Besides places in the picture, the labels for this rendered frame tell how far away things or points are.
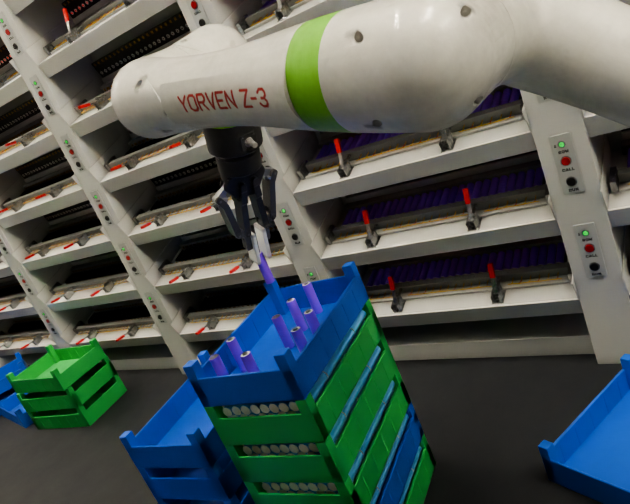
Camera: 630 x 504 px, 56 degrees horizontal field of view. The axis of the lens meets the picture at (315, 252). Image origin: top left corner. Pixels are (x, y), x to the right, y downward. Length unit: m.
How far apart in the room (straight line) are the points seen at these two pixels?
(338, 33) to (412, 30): 0.08
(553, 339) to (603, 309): 0.17
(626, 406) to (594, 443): 0.12
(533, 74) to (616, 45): 0.08
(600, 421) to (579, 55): 0.84
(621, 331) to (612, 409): 0.18
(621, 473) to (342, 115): 0.86
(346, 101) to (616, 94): 0.26
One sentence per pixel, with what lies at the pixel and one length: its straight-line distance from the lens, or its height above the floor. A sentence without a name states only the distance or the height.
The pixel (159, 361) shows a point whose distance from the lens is 2.37.
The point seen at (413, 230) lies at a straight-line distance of 1.46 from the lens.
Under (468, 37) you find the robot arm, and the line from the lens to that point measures 0.52.
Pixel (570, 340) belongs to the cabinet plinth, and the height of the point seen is 0.04.
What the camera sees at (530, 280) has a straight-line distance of 1.46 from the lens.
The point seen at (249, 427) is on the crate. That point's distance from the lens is 0.99.
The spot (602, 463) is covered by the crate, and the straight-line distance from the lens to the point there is 1.23.
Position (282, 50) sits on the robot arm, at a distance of 0.61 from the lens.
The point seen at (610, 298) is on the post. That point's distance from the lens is 1.38.
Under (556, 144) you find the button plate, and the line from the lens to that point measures 1.24.
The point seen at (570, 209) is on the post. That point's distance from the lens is 1.29.
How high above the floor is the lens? 0.84
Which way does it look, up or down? 17 degrees down
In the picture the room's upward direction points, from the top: 23 degrees counter-clockwise
